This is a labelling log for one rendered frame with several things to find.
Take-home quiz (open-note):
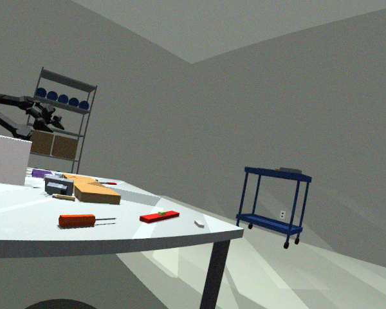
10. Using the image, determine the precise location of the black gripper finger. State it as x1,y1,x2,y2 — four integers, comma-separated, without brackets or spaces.
38,120,54,133
55,117,64,130

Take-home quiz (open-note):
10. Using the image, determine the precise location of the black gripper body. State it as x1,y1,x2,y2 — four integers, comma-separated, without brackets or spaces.
33,110,62,131

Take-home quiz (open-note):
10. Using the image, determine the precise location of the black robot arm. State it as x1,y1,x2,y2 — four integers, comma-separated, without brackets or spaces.
0,94,55,141

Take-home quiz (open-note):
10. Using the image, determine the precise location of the red flat bar with small yellow block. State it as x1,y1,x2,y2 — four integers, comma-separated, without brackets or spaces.
139,211,179,224

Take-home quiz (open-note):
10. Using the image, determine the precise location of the purple open tray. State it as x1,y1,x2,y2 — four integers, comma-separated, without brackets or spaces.
32,169,52,178

